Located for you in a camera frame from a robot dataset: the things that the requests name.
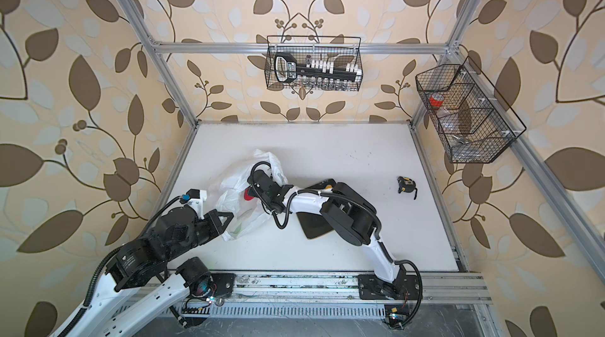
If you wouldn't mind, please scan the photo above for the black yellow tape measure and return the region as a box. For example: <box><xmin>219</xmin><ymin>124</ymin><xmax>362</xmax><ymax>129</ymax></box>
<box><xmin>397</xmin><ymin>176</ymin><xmax>418</xmax><ymax>200</ymax></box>

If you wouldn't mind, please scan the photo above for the black socket tool set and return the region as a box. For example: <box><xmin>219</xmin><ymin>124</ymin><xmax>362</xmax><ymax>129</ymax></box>
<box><xmin>273</xmin><ymin>53</ymin><xmax>363</xmax><ymax>84</ymax></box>

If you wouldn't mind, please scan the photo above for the rear black wire basket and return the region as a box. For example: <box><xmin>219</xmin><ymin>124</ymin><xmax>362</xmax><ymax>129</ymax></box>
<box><xmin>265</xmin><ymin>34</ymin><xmax>364</xmax><ymax>92</ymax></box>

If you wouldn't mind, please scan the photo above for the red strawberry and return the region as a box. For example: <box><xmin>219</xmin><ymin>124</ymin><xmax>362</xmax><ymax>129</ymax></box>
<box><xmin>244</xmin><ymin>187</ymin><xmax>255</xmax><ymax>201</ymax></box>

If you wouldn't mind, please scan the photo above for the red item in basket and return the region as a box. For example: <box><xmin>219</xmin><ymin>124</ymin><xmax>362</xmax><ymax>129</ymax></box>
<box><xmin>429</xmin><ymin>94</ymin><xmax>445</xmax><ymax>109</ymax></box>

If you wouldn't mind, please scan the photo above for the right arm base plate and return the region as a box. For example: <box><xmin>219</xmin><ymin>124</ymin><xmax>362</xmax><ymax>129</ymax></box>
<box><xmin>357</xmin><ymin>273</ymin><xmax>421</xmax><ymax>301</ymax></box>

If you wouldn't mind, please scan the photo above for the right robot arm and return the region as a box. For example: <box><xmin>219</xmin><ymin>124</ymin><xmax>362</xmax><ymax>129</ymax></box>
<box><xmin>244</xmin><ymin>161</ymin><xmax>424</xmax><ymax>330</ymax></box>

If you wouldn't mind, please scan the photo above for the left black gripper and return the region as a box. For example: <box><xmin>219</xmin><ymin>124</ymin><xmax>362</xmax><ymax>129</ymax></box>
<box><xmin>164</xmin><ymin>209</ymin><xmax>236</xmax><ymax>264</ymax></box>

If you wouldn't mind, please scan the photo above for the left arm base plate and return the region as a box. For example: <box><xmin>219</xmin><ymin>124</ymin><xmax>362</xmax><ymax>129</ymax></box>
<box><xmin>188</xmin><ymin>272</ymin><xmax>236</xmax><ymax>300</ymax></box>

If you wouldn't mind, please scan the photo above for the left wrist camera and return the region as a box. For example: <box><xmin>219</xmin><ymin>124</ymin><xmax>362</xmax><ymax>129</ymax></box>
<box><xmin>180</xmin><ymin>189</ymin><xmax>207</xmax><ymax>219</ymax></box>

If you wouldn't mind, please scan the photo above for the black tray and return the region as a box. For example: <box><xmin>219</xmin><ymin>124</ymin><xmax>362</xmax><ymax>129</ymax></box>
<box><xmin>296</xmin><ymin>179</ymin><xmax>337</xmax><ymax>240</ymax></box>

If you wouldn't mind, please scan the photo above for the white plastic bag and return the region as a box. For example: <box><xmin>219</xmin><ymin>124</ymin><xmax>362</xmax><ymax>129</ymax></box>
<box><xmin>205</xmin><ymin>149</ymin><xmax>288</xmax><ymax>241</ymax></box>

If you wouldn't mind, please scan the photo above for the side black wire basket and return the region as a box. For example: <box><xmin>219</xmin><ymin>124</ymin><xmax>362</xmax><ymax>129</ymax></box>
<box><xmin>415</xmin><ymin>57</ymin><xmax>526</xmax><ymax>164</ymax></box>

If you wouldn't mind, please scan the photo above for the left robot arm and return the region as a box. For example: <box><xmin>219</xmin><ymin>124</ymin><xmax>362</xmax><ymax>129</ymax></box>
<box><xmin>54</xmin><ymin>195</ymin><xmax>235</xmax><ymax>336</ymax></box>

